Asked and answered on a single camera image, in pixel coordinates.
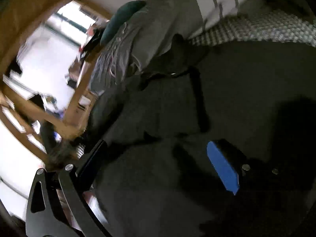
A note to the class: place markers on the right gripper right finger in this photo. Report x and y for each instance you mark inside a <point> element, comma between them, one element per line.
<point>237,171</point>

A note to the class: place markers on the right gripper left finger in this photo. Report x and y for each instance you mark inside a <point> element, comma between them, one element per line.
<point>45,216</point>

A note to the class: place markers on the large black garment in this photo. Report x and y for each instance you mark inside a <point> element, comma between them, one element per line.
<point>157,179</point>

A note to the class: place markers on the black white checkered bedsheet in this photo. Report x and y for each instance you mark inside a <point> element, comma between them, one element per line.
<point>275,26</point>

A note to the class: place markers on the grey green blanket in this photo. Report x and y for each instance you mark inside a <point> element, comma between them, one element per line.
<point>146,35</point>

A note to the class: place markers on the dark green pillow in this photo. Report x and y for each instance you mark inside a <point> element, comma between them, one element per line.
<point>122,15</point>

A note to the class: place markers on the wooden bed frame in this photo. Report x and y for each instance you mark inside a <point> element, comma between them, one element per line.
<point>19,20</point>

